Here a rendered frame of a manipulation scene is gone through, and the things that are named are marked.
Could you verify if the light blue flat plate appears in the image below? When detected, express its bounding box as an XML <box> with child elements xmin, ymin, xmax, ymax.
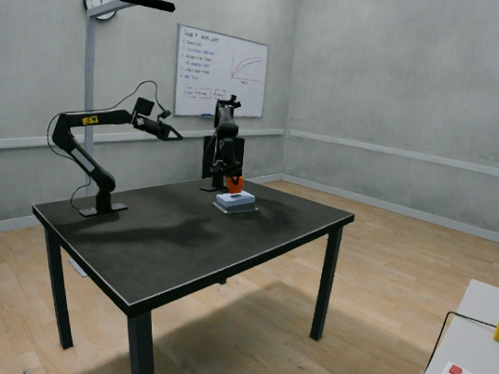
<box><xmin>217</xmin><ymin>191</ymin><xmax>255</xmax><ymax>207</ymax></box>

